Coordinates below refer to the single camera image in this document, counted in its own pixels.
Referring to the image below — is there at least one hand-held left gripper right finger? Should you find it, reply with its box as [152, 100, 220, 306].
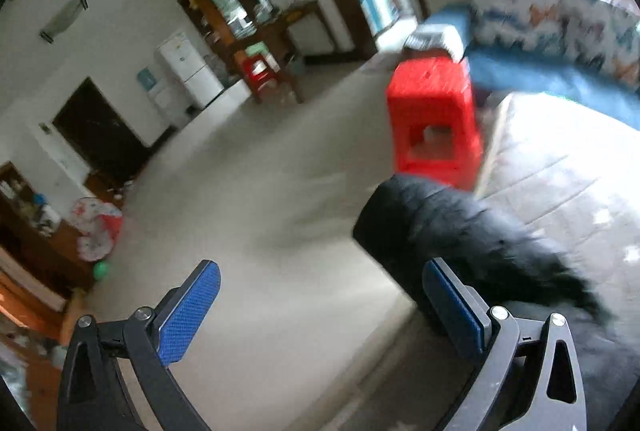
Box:
[422, 258, 587, 431]

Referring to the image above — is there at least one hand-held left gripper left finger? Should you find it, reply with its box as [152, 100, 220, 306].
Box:
[56, 259, 221, 431]

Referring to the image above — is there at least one black puffer jacket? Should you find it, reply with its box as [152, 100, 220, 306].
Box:
[352, 173, 631, 431]

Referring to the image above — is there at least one floral covered fan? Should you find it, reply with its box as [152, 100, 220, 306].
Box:
[70, 197, 124, 264]

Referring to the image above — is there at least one low wooden cabinet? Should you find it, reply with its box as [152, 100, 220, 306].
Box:
[0, 161, 96, 312]

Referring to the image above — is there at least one large red plastic stool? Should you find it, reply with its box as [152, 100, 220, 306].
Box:
[386, 57, 485, 190]

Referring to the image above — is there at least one white water dispenser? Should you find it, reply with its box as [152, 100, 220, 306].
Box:
[136, 67, 187, 128]

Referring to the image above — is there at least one white refrigerator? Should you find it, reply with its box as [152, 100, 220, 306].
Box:
[159, 30, 225, 110]

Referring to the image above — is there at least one small red plastic stool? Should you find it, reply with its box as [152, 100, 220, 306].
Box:
[241, 53, 281, 92]

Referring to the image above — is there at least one blue sofa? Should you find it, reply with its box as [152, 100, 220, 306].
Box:
[425, 3, 640, 132]

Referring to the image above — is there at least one grey folded cloth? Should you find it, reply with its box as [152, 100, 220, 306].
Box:
[405, 23, 466, 62]

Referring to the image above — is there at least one butterfly print cushion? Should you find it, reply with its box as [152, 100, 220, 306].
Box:
[462, 0, 561, 56]
[550, 0, 640, 84]

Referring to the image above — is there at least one dark wooden table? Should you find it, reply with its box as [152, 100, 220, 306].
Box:
[232, 0, 336, 104]

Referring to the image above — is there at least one wall lamp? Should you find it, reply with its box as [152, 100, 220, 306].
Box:
[40, 0, 88, 44]

